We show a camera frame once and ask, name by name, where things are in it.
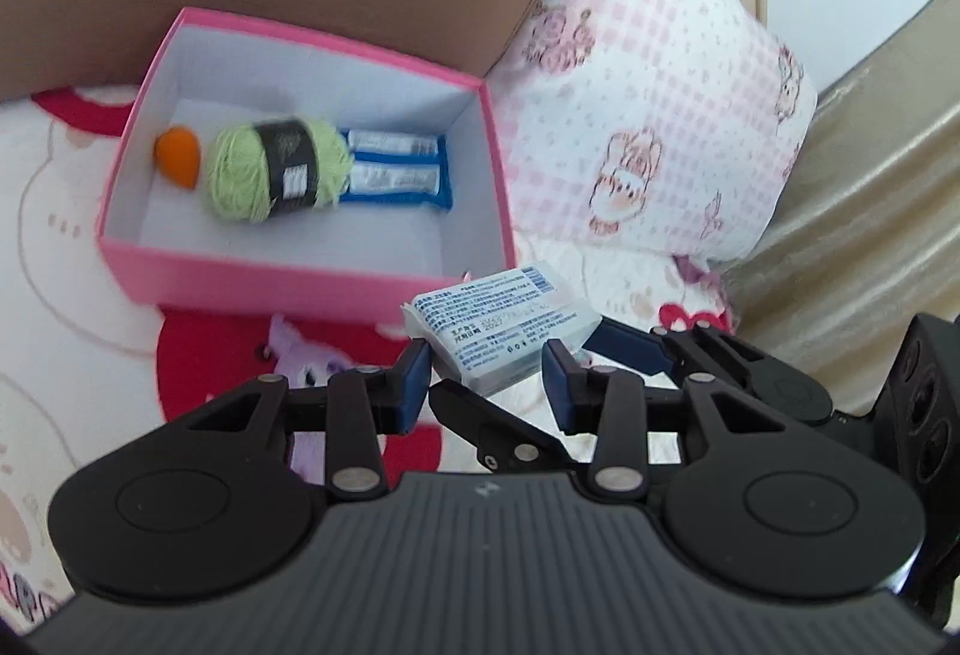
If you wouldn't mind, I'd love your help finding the green yarn ball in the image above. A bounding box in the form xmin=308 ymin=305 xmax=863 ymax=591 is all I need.
xmin=204 ymin=115 xmax=355 ymax=225

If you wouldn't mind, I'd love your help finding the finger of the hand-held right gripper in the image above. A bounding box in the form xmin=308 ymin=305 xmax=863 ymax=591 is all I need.
xmin=427 ymin=379 xmax=578 ymax=476
xmin=583 ymin=317 xmax=766 ymax=393

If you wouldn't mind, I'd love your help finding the blue snack packet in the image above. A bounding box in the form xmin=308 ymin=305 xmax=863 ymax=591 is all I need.
xmin=337 ymin=127 xmax=455 ymax=211

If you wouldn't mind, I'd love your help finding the bear printed blanket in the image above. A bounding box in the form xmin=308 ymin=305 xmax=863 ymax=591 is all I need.
xmin=0 ymin=85 xmax=743 ymax=633

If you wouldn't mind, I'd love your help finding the white tissue pack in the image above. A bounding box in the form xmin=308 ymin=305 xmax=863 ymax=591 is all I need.
xmin=401 ymin=263 xmax=605 ymax=395

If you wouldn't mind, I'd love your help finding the orange makeup sponge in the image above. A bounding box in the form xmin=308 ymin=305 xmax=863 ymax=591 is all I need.
xmin=154 ymin=127 xmax=203 ymax=189

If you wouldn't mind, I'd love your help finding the pink checked pillow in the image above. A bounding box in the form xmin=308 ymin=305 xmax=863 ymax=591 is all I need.
xmin=487 ymin=0 xmax=820 ymax=266

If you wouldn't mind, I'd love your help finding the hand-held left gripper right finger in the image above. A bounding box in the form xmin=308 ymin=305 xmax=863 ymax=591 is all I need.
xmin=541 ymin=338 xmax=788 ymax=498

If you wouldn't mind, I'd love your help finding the pink cardboard box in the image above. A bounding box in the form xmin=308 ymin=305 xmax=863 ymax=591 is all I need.
xmin=94 ymin=5 xmax=518 ymax=326

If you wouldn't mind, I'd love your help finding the beige cloth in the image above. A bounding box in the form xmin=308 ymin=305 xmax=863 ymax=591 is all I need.
xmin=724 ymin=0 xmax=960 ymax=401

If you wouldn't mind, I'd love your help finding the purple plush toy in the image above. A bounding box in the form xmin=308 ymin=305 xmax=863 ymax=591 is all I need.
xmin=266 ymin=313 xmax=361 ymax=483

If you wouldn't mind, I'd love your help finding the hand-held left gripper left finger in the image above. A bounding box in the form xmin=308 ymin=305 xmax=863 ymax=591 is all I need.
xmin=187 ymin=340 xmax=434 ymax=502

